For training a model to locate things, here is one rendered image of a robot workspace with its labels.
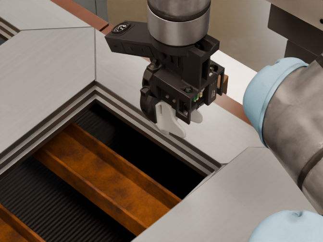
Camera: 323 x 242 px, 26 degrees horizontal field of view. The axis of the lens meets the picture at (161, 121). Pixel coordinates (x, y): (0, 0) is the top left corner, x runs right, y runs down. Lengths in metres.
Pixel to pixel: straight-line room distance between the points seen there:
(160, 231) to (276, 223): 0.48
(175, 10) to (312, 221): 0.36
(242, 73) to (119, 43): 0.52
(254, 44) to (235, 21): 0.13
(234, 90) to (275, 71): 0.75
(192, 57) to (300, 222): 0.38
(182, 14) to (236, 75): 0.61
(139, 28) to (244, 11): 1.67
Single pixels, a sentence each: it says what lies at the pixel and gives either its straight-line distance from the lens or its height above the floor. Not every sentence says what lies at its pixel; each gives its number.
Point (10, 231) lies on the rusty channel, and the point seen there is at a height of 0.68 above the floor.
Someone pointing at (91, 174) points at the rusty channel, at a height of 0.68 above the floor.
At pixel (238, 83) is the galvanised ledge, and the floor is 0.68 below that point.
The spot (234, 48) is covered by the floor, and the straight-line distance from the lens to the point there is 2.44.
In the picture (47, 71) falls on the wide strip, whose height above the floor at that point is 0.85.
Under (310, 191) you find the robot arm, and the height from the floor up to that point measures 1.21.
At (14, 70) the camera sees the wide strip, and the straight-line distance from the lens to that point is 1.19.
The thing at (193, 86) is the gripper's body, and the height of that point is 1.05.
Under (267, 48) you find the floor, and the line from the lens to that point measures 2.45.
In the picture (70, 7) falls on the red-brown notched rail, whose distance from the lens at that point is 1.33.
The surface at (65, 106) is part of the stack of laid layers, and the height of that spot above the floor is 0.84.
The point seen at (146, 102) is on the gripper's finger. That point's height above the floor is 0.99.
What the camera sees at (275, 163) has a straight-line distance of 1.05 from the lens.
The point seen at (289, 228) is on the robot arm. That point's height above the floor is 1.26.
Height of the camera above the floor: 1.69
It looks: 50 degrees down
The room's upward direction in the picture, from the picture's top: straight up
